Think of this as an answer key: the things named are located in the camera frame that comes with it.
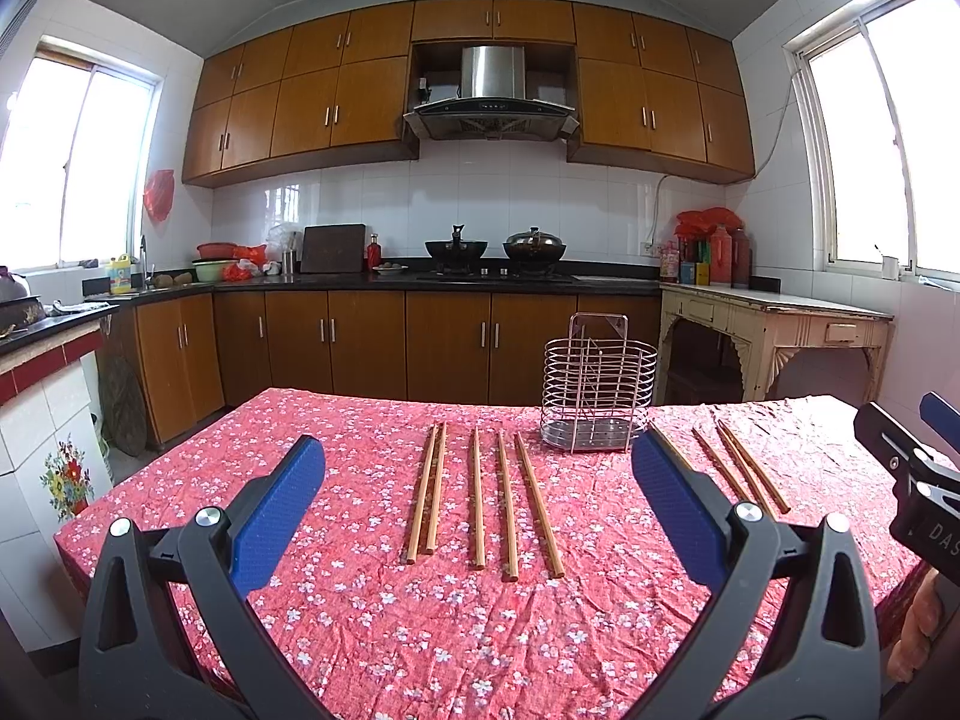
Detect large orange oil bottle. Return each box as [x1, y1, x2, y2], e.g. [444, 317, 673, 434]
[709, 224, 734, 286]

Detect left window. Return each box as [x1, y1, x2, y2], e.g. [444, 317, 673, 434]
[2, 37, 160, 271]

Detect upper wooden wall cabinets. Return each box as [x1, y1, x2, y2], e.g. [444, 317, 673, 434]
[182, 0, 755, 187]

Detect dark sauce bottle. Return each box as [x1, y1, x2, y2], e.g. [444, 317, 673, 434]
[732, 229, 752, 288]

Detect window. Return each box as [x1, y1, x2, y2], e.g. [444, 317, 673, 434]
[2, 37, 160, 271]
[786, 0, 958, 281]

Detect metal wire utensil holder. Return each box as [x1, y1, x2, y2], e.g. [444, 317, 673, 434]
[540, 312, 658, 452]

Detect dark wooden cutting board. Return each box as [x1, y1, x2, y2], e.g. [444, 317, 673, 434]
[301, 224, 366, 275]

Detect black wok with handle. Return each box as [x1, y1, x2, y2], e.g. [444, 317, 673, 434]
[425, 224, 488, 275]

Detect old cream side table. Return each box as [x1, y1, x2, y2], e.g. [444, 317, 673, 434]
[654, 283, 893, 405]

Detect black lidded pot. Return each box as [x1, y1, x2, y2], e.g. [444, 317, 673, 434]
[503, 226, 566, 273]

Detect right window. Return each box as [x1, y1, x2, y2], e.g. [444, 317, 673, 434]
[786, 0, 958, 281]

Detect person's right hand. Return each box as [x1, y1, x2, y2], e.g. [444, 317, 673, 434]
[887, 569, 942, 683]

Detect red plastic bag on wall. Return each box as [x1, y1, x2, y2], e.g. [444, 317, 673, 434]
[143, 169, 176, 224]

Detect yellow detergent bottle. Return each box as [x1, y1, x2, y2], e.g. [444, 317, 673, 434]
[107, 254, 132, 296]

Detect steel range hood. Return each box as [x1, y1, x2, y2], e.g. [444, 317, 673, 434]
[404, 41, 579, 142]

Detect red floral tablecloth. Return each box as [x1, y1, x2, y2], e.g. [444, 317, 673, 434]
[52, 385, 932, 720]

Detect green bowl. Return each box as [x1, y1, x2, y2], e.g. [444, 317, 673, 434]
[192, 259, 233, 284]

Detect wooden chopstick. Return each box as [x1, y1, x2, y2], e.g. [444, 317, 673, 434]
[514, 434, 565, 578]
[716, 419, 781, 518]
[469, 427, 487, 569]
[647, 422, 693, 472]
[425, 422, 448, 554]
[718, 419, 791, 514]
[496, 431, 519, 582]
[405, 426, 439, 564]
[692, 427, 752, 500]

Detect red bottle on counter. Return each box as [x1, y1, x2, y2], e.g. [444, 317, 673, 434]
[366, 232, 382, 271]

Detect red basin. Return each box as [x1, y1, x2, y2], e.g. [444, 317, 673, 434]
[197, 242, 235, 260]

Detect black gas stove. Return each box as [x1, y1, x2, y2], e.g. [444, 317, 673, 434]
[416, 266, 578, 286]

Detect lower wooden kitchen cabinets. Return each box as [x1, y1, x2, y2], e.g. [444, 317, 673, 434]
[96, 288, 661, 450]

